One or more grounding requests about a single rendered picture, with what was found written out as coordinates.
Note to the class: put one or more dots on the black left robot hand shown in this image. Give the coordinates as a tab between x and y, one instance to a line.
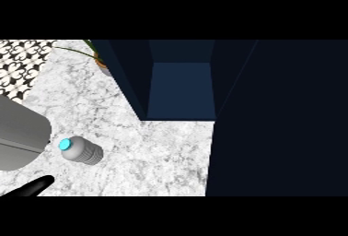
32	187

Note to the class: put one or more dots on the grey water bottle, cyan cap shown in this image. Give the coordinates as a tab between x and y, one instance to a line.
82	150

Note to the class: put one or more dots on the dark blue open cabinet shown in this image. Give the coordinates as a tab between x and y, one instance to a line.
178	89

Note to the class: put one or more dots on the dark blue cabinet door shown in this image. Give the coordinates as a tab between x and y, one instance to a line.
281	123

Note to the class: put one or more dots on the potted green plant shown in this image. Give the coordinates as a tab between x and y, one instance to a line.
98	58

